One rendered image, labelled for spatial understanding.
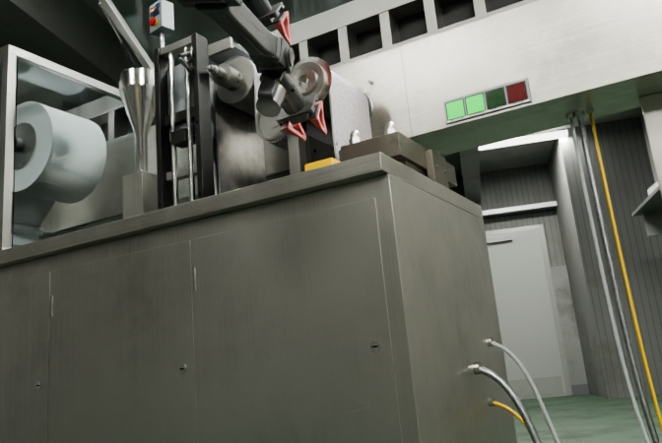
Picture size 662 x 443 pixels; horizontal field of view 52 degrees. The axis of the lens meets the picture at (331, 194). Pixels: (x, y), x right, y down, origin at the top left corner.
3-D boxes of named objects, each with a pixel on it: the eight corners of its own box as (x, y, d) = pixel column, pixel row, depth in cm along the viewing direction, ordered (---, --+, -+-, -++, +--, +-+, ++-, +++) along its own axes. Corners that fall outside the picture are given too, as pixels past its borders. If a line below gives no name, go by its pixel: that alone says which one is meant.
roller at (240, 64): (216, 108, 202) (214, 65, 206) (265, 131, 224) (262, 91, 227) (254, 95, 196) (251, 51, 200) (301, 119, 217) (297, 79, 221)
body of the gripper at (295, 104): (314, 114, 162) (298, 91, 158) (279, 126, 167) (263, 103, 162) (319, 97, 166) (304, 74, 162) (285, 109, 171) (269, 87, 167)
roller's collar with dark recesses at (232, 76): (213, 87, 197) (212, 66, 198) (226, 94, 202) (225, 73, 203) (231, 81, 194) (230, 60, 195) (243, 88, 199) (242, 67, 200)
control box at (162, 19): (145, 32, 224) (144, 5, 226) (162, 38, 229) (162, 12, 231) (157, 24, 219) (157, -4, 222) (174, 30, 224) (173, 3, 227)
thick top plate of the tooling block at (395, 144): (342, 168, 172) (340, 146, 173) (406, 197, 206) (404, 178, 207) (400, 154, 164) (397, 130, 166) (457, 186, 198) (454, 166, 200)
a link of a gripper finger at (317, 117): (331, 139, 166) (312, 111, 161) (306, 147, 170) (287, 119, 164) (336, 121, 171) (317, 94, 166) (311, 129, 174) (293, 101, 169)
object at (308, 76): (311, 62, 185) (318, 86, 182) (315, 64, 187) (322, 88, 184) (290, 74, 188) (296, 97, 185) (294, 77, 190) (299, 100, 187)
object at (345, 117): (334, 156, 179) (328, 90, 184) (374, 174, 199) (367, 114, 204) (336, 155, 179) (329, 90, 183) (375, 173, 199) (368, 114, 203)
